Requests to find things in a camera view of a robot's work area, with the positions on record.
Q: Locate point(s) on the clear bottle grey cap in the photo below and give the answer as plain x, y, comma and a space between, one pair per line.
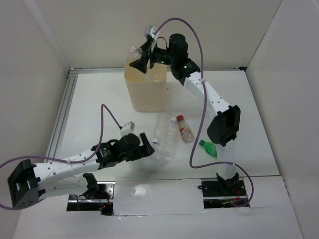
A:
159, 159

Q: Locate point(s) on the aluminium frame rail back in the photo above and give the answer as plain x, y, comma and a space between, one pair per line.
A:
211, 69

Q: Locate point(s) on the red cap labelled bottle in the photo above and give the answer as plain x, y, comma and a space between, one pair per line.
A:
184, 129

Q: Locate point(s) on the green plastic bottle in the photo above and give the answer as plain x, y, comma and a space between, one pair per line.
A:
209, 147

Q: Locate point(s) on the clear bottle white cap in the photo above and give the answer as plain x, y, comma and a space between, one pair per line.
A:
169, 140

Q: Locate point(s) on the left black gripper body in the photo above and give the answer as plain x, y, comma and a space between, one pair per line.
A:
140, 151

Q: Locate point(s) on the clear bottle blue cap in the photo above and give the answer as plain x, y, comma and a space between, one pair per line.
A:
160, 126

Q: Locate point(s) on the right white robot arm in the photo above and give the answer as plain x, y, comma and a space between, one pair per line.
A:
225, 118

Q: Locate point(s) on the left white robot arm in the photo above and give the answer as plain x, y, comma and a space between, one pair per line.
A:
31, 183

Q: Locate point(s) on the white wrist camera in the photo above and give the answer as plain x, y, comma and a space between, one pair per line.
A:
150, 33
127, 128

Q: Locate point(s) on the beige plastic bin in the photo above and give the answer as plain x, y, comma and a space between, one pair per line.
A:
148, 97

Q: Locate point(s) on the clear crushed bottle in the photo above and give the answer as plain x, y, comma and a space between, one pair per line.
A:
154, 75

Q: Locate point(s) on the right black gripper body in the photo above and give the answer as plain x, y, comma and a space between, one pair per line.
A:
162, 56

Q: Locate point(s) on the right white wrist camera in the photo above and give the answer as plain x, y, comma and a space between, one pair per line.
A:
150, 33

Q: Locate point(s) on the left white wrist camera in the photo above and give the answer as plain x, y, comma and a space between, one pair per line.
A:
127, 128

